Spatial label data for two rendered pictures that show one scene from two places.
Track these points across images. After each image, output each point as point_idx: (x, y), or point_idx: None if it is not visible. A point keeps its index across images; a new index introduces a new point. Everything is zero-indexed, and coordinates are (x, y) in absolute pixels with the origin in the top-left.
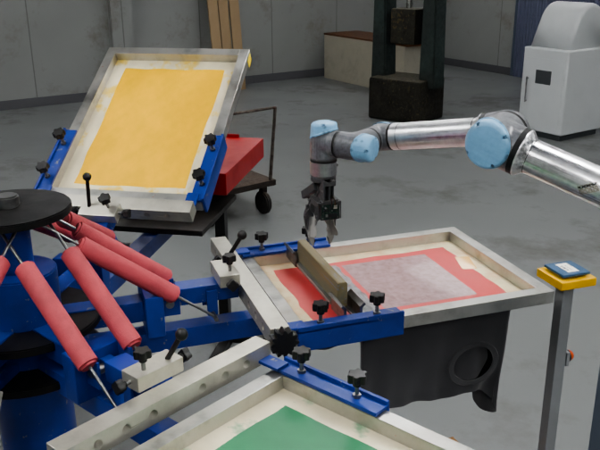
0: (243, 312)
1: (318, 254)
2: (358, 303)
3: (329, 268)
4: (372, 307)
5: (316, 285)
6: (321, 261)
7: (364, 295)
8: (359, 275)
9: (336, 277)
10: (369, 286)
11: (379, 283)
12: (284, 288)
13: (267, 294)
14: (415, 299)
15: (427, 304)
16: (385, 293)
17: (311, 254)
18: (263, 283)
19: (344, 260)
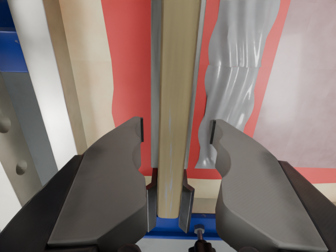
0: (11, 44)
1: (185, 44)
2: (181, 221)
3: (172, 152)
4: None
5: (153, 96)
6: (174, 102)
7: (244, 118)
8: (311, 1)
9: (166, 197)
10: (285, 74)
11: (315, 70)
12: (96, 10)
13: (34, 91)
14: (312, 155)
15: (312, 174)
16: (287, 117)
17: (163, 25)
18: (24, 24)
19: None
